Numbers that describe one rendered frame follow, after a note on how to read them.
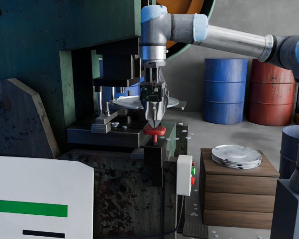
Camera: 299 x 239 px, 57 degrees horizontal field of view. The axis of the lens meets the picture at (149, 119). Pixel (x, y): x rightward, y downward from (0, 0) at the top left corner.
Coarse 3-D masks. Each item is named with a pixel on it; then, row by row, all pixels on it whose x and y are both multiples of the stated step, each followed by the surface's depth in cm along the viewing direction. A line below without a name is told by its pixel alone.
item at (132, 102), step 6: (132, 96) 135; (138, 96) 137; (114, 102) 119; (120, 102) 122; (126, 102) 122; (132, 102) 121; (138, 102) 119; (156, 102) 119; (168, 102) 122; (174, 102) 122; (132, 108) 110
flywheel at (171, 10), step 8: (160, 0) 146; (168, 0) 145; (176, 0) 145; (184, 0) 144; (192, 0) 140; (200, 0) 139; (168, 8) 146; (176, 8) 145; (184, 8) 145; (192, 8) 141; (200, 8) 140; (168, 40) 147; (168, 48) 149
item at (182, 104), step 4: (180, 104) 119; (184, 104) 119; (168, 108) 115; (172, 108) 114; (176, 108) 114; (180, 108) 114; (140, 112) 120; (144, 112) 120; (156, 112) 120; (140, 116) 120; (144, 116) 120; (140, 120) 121; (144, 120) 120; (160, 124) 127
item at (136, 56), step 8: (104, 56) 115; (112, 56) 114; (120, 56) 113; (128, 56) 113; (136, 56) 114; (104, 64) 116; (112, 64) 115; (120, 64) 114; (128, 64) 113; (136, 64) 115; (104, 72) 116; (112, 72) 116; (120, 72) 115; (128, 72) 114; (136, 72) 116
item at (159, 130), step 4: (144, 128) 91; (148, 128) 90; (152, 128) 91; (156, 128) 90; (160, 128) 91; (164, 128) 91; (144, 132) 89; (148, 132) 88; (152, 132) 88; (156, 132) 88; (160, 132) 88; (164, 132) 89; (152, 136) 91; (156, 136) 91; (152, 140) 91; (156, 140) 91
